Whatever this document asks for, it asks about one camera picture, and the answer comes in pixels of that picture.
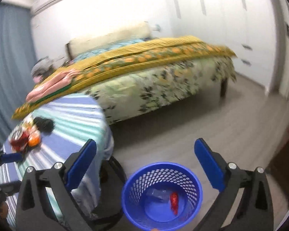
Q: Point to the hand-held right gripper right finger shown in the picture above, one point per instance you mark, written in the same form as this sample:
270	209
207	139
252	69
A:
209	166

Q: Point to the orange fruit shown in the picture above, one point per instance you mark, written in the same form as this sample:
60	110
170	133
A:
35	140

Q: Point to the pink folded blanket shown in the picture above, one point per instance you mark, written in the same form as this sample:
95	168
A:
53	81

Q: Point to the blue mesh plastic basket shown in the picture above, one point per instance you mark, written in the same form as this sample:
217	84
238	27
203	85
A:
159	213

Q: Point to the cream padded headboard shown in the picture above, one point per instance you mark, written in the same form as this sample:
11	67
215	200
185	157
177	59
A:
110	37

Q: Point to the black table base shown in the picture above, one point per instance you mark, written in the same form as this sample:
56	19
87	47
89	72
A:
113	173

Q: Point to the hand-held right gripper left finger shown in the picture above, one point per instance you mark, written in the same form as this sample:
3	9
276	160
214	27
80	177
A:
80	166

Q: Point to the clear plastic wrapper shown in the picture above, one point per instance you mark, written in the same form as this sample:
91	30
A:
157	194

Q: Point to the red snack packet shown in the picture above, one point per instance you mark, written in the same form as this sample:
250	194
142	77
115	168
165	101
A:
19	141

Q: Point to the yellow quilted blanket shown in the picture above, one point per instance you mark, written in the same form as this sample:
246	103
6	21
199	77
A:
134	55

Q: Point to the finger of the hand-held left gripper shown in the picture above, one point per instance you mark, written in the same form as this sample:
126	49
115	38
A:
10	187
12	157

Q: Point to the blue-grey curtain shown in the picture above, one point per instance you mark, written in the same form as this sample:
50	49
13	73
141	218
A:
9	72

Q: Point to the white wardrobe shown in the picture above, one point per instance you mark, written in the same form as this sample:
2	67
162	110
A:
219	24

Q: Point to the striped tablecloth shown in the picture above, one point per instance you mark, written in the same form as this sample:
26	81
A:
69	122

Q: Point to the white air conditioner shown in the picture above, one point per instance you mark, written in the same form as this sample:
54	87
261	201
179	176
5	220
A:
48	4

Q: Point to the green folded cloth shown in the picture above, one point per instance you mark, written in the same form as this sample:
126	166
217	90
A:
59	92

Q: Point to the small white flattened carton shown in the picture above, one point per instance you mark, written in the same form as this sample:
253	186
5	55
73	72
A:
27	123

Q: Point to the red crumpled wrapper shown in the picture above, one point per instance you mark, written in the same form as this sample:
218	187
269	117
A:
174	202

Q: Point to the teal patterned bed sheet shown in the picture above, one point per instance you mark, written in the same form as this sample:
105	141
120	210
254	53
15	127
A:
103	50

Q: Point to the dark wooden bed leg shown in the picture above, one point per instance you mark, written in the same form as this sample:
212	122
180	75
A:
223	88

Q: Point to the pile of clothes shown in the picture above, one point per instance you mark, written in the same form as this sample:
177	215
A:
42	65

